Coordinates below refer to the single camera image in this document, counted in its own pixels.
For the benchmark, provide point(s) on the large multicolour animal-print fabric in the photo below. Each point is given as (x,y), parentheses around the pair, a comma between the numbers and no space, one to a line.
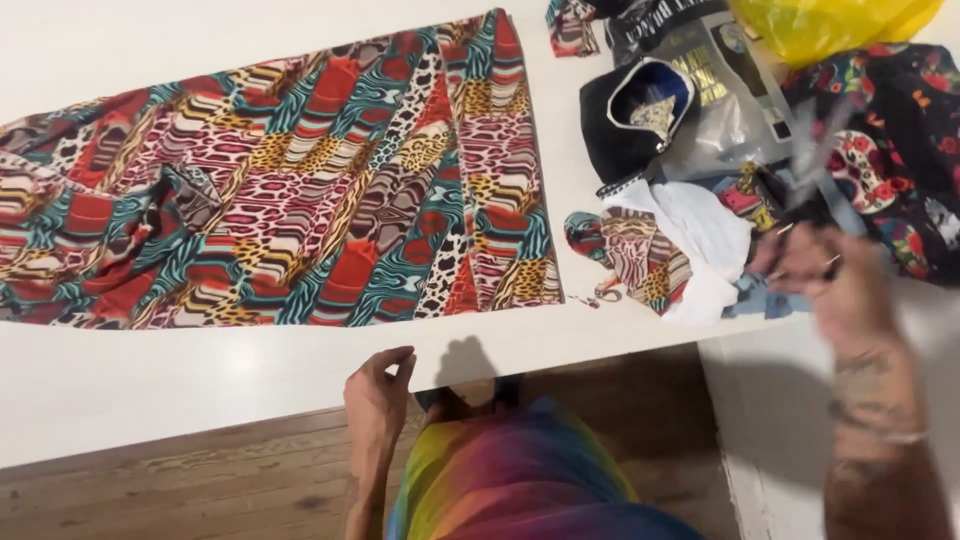
(300,187)

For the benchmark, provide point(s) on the clear plastic packet yellow print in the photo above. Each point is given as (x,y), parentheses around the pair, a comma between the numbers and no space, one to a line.
(731,112)

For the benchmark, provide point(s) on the dark floral skull-print fabric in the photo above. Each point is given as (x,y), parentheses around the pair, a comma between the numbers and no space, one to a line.
(907,135)

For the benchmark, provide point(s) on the light blue fabric piece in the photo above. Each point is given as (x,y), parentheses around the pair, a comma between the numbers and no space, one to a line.
(772,304)

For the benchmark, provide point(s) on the black pouch with blue lining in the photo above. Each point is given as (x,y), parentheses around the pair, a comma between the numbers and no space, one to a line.
(611,127)

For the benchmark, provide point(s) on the black plastic bag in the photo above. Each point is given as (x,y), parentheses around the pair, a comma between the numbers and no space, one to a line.
(637,22)

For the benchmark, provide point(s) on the person's right hand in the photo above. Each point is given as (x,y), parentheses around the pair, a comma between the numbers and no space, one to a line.
(832,285)

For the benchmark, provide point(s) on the folded animal-print fabric piece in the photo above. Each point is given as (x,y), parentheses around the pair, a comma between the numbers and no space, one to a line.
(630,251)

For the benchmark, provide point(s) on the tiny fabric trimmings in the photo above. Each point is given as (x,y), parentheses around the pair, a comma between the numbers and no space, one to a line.
(600,296)

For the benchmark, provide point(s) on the person's foot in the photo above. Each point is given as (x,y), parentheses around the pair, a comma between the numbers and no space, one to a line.
(450,401)

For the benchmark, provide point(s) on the white fabric piece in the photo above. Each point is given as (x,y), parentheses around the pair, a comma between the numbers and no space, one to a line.
(705,225)

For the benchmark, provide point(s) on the yellow plastic bag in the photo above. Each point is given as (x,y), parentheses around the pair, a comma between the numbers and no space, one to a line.
(825,26)

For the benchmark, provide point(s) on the small animal-print fabric scrap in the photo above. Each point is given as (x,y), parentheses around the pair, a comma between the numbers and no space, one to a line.
(571,30)

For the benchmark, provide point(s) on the person's right fingers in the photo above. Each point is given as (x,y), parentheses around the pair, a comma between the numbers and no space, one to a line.
(791,251)

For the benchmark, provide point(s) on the person's left hand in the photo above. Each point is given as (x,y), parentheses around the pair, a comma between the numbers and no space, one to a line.
(377,401)

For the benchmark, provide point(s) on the rainbow-coloured skirt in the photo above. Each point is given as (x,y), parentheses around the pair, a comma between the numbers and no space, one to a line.
(517,487)

